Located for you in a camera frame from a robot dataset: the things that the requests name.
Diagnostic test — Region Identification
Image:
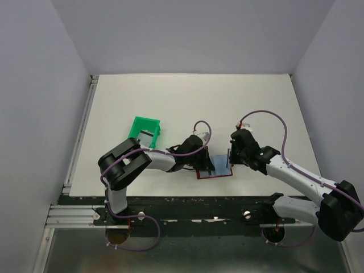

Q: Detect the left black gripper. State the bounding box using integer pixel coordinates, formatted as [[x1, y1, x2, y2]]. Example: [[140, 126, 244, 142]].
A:
[[185, 147, 215, 171]]

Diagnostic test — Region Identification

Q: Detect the white magnetic stripe card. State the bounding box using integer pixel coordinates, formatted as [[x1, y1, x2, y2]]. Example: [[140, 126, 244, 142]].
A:
[[226, 148, 231, 169]]

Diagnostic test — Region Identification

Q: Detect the red card holder wallet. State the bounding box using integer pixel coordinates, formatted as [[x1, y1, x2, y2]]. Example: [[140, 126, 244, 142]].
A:
[[196, 152, 233, 180]]

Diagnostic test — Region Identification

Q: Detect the green plastic card tray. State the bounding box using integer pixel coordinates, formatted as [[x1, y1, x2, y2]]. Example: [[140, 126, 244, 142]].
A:
[[128, 117, 161, 148]]

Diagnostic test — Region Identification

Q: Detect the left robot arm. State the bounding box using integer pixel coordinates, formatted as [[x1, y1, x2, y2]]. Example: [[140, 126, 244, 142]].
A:
[[98, 132, 214, 225]]

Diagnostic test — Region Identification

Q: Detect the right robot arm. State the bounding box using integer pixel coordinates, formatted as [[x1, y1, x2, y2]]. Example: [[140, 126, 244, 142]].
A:
[[230, 129, 363, 242]]

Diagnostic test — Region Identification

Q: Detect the silver card in tray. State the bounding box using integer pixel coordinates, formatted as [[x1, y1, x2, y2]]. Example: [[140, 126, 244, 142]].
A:
[[137, 130, 154, 147]]

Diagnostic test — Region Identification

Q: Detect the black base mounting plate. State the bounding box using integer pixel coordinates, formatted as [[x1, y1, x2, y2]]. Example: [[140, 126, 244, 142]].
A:
[[93, 196, 295, 237]]

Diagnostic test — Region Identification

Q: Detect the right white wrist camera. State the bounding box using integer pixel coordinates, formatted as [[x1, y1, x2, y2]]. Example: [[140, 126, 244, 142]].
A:
[[235, 122, 253, 132]]

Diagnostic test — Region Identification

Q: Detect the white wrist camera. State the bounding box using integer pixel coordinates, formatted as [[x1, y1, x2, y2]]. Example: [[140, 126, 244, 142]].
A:
[[193, 130, 210, 142], [235, 122, 253, 132]]

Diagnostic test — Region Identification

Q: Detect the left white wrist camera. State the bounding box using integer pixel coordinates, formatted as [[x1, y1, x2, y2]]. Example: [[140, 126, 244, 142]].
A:
[[193, 130, 210, 142]]

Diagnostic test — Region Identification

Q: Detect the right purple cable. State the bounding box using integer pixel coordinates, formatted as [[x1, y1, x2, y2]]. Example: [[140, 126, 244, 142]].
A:
[[238, 110, 364, 248]]

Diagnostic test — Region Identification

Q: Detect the left aluminium rail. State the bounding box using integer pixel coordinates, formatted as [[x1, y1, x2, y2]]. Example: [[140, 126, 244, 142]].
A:
[[61, 75, 100, 196]]

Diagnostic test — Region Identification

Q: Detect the aluminium rail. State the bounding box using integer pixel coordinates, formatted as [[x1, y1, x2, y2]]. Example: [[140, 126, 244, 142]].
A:
[[61, 75, 100, 196], [45, 203, 316, 228]]

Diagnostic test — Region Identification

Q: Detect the front aluminium rail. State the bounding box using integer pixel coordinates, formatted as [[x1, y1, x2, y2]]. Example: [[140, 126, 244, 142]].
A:
[[45, 203, 316, 228]]

